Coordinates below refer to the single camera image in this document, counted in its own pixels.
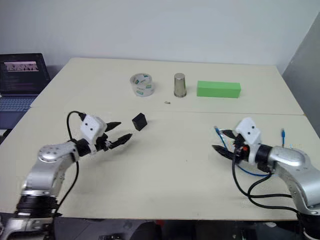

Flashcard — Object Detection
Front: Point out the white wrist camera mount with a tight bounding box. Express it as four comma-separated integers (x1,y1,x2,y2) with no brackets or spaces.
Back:
234,116,262,165
79,114,107,154

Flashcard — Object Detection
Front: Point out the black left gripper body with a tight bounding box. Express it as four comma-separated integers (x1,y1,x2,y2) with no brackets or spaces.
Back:
95,133,112,152

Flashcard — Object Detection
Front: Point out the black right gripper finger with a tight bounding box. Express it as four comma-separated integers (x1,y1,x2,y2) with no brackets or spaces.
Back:
220,129,238,140
211,144,236,161

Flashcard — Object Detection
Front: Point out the steel metal cup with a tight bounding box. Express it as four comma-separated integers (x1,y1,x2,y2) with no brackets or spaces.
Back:
173,72,188,98

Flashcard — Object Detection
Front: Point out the small black box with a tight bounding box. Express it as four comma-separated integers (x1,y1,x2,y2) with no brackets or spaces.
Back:
131,112,149,132

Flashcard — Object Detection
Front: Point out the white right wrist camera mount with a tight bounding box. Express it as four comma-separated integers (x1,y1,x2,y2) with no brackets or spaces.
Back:
234,116,262,165

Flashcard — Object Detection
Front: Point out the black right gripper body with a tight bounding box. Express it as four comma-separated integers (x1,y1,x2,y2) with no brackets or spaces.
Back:
232,134,251,162

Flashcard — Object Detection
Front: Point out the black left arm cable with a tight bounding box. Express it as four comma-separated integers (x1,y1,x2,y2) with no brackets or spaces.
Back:
52,110,88,216

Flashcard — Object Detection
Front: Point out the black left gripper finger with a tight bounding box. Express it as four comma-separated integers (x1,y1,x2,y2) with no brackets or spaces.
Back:
104,121,123,134
109,133,134,150

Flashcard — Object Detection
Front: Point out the open dark laptop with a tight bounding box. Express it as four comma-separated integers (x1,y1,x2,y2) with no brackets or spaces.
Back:
0,52,52,131

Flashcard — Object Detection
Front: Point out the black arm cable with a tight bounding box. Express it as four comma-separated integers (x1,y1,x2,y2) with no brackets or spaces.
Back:
230,147,300,210
52,110,88,216

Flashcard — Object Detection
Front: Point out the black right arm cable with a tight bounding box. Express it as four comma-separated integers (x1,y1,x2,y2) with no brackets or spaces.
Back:
230,147,300,210

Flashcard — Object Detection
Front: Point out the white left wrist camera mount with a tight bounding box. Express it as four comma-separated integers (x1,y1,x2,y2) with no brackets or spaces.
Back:
79,114,107,154

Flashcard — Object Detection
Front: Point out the blue Ethernet cable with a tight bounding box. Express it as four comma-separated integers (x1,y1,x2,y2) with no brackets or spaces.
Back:
213,126,287,178

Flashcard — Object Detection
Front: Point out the clear packing tape roll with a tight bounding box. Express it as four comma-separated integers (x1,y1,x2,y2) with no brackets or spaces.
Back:
129,72,155,98

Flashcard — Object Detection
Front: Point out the grey wall panel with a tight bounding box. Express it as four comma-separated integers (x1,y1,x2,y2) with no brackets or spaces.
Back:
280,16,320,139

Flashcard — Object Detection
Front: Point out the green rectangular block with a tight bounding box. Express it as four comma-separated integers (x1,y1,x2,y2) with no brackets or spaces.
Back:
196,80,242,99

